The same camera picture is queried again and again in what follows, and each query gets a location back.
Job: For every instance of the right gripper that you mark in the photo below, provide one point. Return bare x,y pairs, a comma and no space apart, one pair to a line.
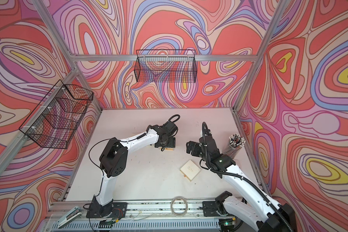
196,146

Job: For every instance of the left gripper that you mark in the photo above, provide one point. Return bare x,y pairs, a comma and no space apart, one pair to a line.
172,144

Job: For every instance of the cream jewelry box front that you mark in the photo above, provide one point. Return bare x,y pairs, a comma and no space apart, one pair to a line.
190,170

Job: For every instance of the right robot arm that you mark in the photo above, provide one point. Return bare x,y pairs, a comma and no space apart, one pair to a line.
258,210

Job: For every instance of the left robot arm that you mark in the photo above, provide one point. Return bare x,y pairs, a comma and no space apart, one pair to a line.
114,157

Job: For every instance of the cup of pencils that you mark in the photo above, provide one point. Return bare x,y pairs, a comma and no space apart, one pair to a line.
235,143

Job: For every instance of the white stapler tool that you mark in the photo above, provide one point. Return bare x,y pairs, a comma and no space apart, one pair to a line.
70,216

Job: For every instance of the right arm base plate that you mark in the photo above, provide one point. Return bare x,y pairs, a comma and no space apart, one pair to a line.
214,209

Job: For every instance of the black wire basket back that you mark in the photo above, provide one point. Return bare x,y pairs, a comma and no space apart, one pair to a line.
166,66

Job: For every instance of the black wire basket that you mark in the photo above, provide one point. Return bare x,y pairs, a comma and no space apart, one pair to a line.
60,118
166,66

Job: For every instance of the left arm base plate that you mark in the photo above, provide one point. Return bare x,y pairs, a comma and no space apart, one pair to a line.
110,210

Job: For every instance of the black wire basket left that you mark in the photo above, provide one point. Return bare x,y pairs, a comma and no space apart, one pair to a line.
60,118

